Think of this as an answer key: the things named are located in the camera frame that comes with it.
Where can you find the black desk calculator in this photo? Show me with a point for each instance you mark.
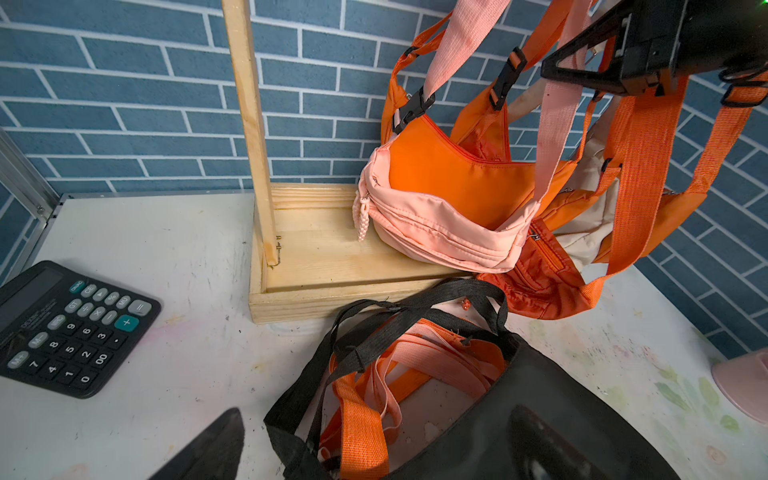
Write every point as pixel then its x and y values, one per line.
pixel 69 333

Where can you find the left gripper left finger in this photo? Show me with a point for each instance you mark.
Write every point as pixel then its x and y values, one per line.
pixel 214 454

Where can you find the pink pen cup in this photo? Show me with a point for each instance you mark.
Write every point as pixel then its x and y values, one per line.
pixel 743 381

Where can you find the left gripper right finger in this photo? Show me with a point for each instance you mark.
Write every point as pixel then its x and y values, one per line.
pixel 538 450

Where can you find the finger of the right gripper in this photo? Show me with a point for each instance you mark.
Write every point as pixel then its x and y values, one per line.
pixel 607 27

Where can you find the large pink sling bag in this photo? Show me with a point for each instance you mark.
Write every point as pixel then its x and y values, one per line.
pixel 429 352

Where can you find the beige sling bag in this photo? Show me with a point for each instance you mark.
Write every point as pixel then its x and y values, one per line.
pixel 581 214

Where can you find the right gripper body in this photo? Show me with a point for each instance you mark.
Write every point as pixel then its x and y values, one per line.
pixel 665 40

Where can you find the wooden hanging rack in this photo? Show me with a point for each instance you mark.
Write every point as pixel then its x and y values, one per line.
pixel 307 260

